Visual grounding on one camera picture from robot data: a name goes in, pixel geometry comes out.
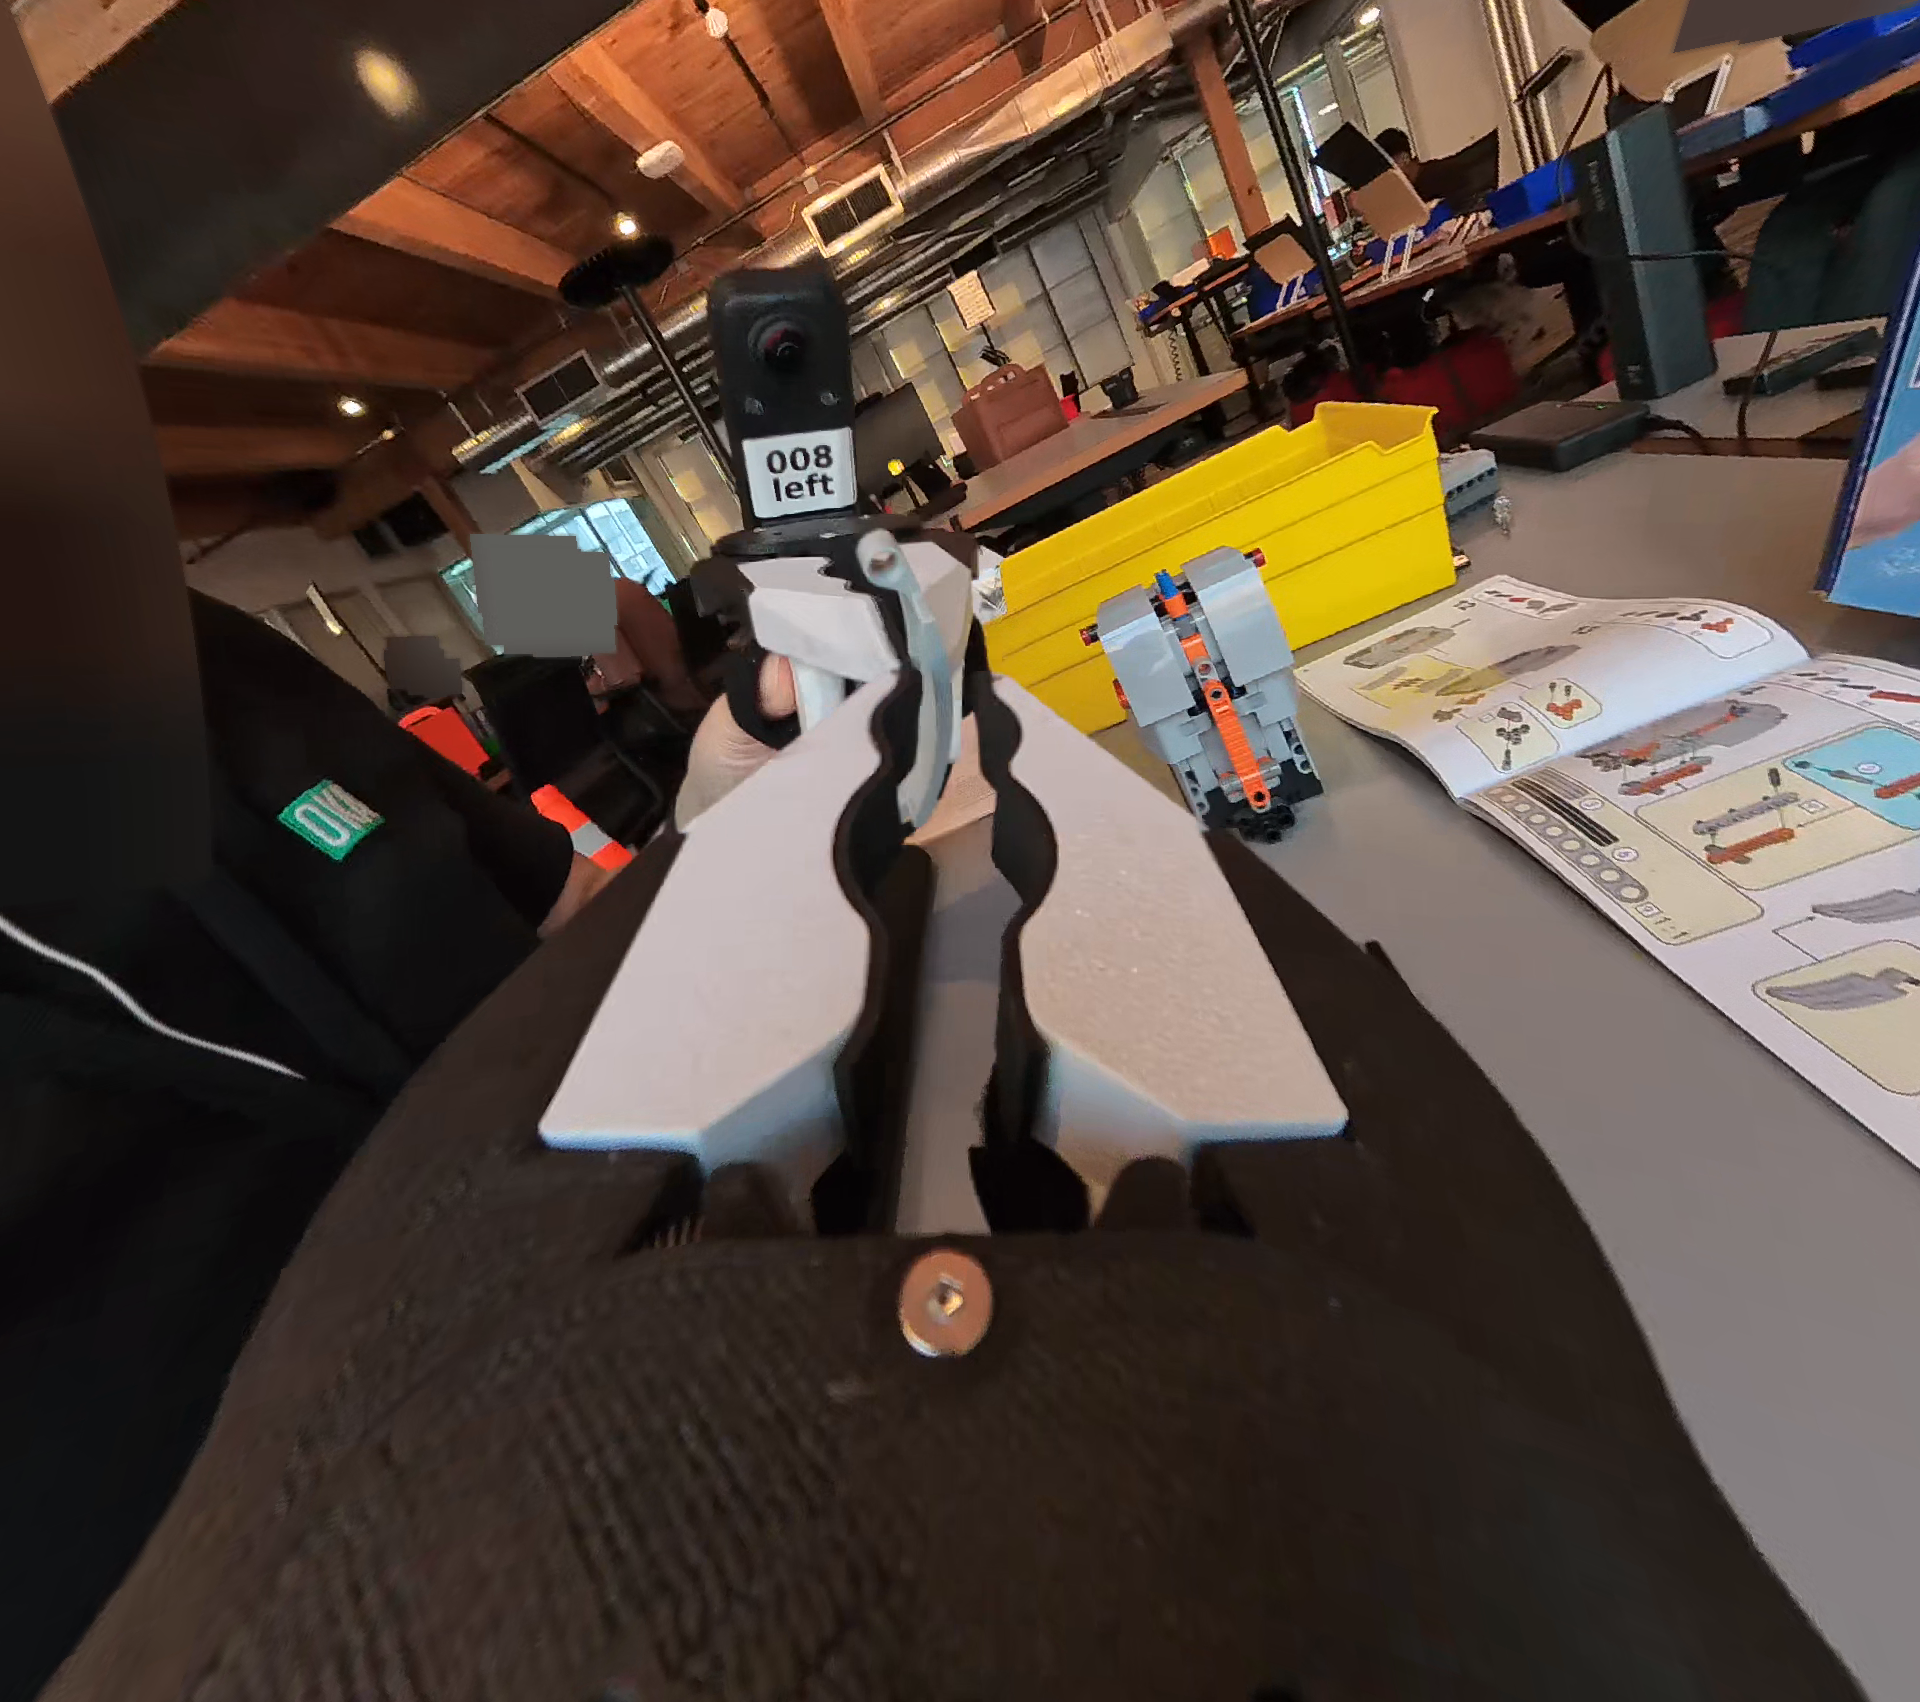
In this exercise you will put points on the black flat device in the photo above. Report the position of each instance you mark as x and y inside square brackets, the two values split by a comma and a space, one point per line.
[1560, 433]

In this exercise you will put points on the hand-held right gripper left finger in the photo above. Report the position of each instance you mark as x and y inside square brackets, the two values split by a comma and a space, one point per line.
[722, 982]

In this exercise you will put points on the person's black shirt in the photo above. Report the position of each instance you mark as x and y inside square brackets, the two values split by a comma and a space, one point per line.
[302, 982]

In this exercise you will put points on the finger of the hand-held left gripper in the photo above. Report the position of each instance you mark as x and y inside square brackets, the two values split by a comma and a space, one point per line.
[819, 622]
[966, 594]

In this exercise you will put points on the brown bag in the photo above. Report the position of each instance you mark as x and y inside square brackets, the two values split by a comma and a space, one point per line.
[1006, 410]

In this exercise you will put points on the blue robot kit box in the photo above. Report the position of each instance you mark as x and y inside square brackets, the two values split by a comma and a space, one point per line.
[1884, 474]

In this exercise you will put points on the grey desk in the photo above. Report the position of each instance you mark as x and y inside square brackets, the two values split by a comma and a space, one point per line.
[1577, 1132]

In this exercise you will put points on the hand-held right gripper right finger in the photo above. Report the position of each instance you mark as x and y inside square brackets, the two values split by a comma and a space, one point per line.
[1171, 982]

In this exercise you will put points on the dark green bar device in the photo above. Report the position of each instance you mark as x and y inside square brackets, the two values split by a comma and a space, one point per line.
[1801, 364]

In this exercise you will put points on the yellow plastic bin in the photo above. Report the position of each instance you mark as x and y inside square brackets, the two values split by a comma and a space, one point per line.
[1231, 544]

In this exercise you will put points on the dark green tower device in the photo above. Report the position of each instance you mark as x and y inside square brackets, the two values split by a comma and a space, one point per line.
[1642, 264]

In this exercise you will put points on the grey brick robot model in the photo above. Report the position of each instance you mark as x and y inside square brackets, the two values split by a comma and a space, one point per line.
[1199, 697]

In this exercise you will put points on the blue storage bins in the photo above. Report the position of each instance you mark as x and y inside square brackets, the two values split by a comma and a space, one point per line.
[1830, 68]

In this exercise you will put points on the person's left hand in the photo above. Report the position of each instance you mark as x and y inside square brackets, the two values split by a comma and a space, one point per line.
[734, 756]

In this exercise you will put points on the open instruction booklet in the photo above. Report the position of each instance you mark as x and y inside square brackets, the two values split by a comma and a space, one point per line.
[1647, 772]

